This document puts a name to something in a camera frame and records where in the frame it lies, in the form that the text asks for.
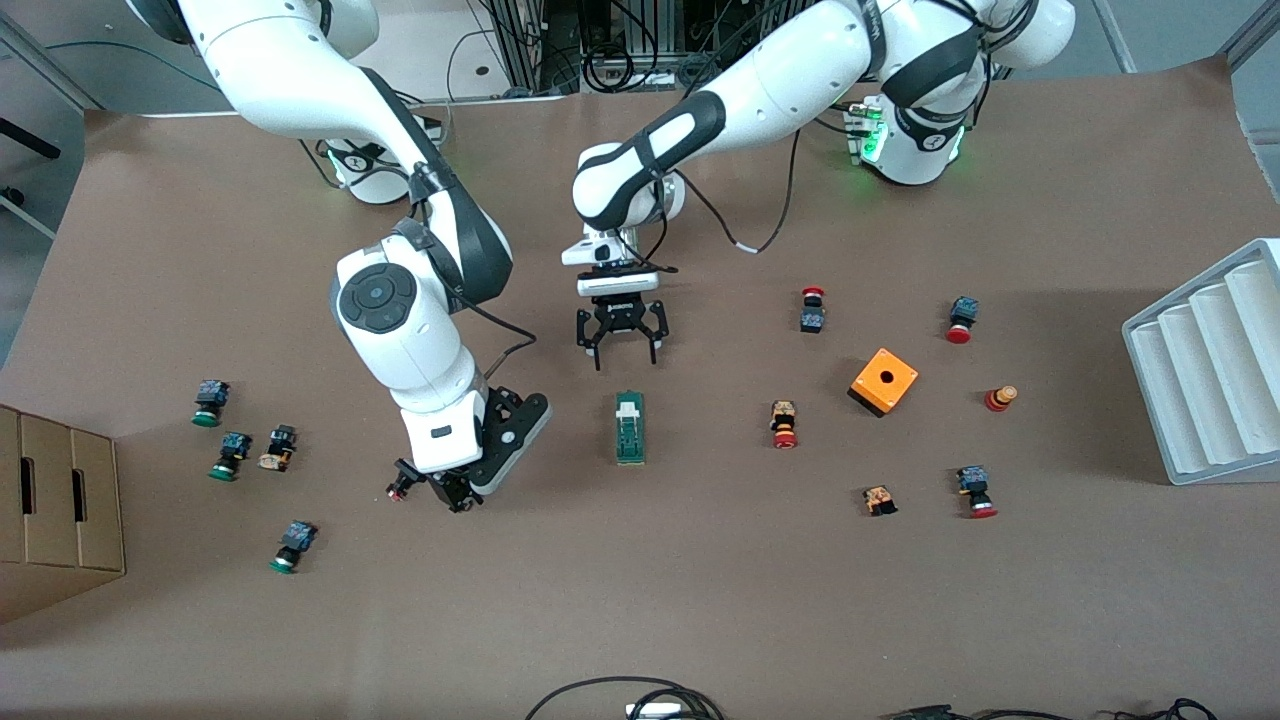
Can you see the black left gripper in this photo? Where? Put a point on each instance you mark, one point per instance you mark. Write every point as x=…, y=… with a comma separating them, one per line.
x=620, y=313

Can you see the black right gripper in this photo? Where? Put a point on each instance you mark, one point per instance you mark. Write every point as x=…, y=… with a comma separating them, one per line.
x=447, y=487

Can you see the green load switch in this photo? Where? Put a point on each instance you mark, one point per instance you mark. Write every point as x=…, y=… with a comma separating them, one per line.
x=630, y=440

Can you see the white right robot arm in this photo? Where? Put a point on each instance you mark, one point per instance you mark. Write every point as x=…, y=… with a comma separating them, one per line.
x=400, y=340

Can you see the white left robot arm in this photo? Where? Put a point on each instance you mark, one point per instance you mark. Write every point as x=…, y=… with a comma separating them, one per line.
x=780, y=80

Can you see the black square push button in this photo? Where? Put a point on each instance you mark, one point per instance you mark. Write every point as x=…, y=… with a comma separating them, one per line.
x=403, y=472

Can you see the green push button blue block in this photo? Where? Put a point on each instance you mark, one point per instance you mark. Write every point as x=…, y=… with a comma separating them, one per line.
x=210, y=400
x=232, y=452
x=295, y=542

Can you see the black push button orange block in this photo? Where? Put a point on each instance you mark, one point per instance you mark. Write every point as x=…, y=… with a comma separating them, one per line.
x=279, y=447

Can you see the red mushroom button orange block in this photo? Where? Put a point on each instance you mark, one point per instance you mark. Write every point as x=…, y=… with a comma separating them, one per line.
x=784, y=420

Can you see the red push button black block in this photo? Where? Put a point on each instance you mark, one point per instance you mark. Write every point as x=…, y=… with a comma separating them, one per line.
x=812, y=318

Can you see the small orange contact block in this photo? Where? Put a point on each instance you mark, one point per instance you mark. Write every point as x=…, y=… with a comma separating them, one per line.
x=879, y=500

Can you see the red mushroom button blue block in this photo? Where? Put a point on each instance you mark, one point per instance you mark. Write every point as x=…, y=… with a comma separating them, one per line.
x=973, y=485
x=962, y=315

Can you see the red yellow button head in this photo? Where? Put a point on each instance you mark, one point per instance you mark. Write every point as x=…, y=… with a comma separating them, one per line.
x=998, y=399

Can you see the brown cardboard box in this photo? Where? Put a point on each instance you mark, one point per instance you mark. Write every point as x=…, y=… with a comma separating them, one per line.
x=60, y=500

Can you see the black metal bar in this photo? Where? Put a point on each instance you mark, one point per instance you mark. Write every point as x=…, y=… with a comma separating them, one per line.
x=30, y=138

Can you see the white ridged tray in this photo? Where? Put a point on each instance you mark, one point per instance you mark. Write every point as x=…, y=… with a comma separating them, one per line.
x=1200, y=380

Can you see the orange button enclosure box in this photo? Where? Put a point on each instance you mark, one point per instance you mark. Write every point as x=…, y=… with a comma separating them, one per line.
x=885, y=382

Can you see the aluminium profile frame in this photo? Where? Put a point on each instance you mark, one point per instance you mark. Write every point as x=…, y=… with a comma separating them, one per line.
x=515, y=40

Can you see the grey metal frame bar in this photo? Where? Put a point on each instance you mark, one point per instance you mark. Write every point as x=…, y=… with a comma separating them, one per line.
x=1255, y=30
x=25, y=215
x=45, y=58

